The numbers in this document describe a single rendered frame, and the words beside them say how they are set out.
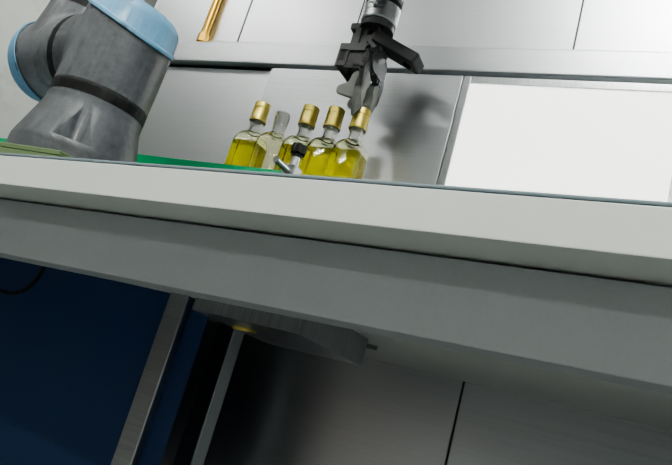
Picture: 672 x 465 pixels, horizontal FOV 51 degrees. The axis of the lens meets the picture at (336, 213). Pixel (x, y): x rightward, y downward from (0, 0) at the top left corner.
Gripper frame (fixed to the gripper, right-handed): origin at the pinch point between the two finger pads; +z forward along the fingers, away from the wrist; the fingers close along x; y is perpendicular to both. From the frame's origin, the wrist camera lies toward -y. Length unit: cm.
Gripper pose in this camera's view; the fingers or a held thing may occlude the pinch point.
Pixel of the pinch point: (361, 114)
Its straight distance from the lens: 139.6
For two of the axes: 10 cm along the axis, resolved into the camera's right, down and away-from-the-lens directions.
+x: -3.8, -3.7, -8.5
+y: -8.9, -1.2, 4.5
